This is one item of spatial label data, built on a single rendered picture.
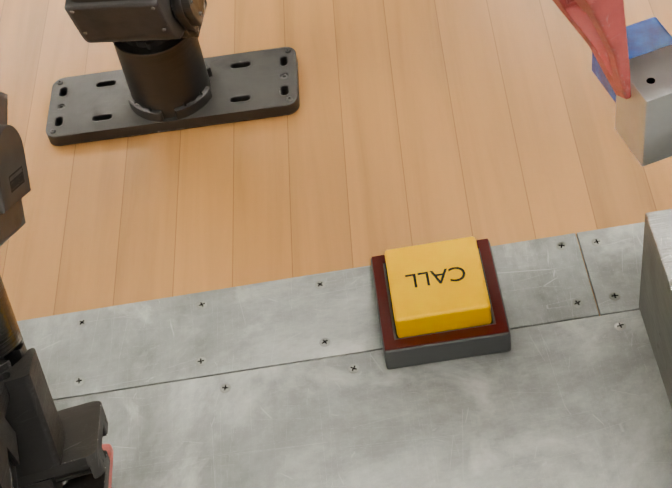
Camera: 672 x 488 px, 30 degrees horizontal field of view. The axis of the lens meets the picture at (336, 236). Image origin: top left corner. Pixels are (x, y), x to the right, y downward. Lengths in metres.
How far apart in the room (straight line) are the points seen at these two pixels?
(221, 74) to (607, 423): 0.43
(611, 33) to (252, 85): 0.37
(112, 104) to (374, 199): 0.24
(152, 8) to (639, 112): 0.34
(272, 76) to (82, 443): 0.43
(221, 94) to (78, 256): 0.18
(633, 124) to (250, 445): 0.30
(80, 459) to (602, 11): 0.36
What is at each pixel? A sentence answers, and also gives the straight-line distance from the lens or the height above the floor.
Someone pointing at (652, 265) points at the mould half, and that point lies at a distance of 0.76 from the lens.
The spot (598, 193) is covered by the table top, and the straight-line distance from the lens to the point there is 0.89.
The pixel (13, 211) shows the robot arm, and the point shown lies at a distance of 0.62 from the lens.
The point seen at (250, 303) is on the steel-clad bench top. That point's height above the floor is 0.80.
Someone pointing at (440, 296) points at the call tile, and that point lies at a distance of 0.79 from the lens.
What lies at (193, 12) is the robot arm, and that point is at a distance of 0.91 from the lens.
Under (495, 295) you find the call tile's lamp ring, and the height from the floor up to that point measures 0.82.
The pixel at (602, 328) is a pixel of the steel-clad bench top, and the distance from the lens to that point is 0.81.
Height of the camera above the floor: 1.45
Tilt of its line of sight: 48 degrees down
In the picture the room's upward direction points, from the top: 12 degrees counter-clockwise
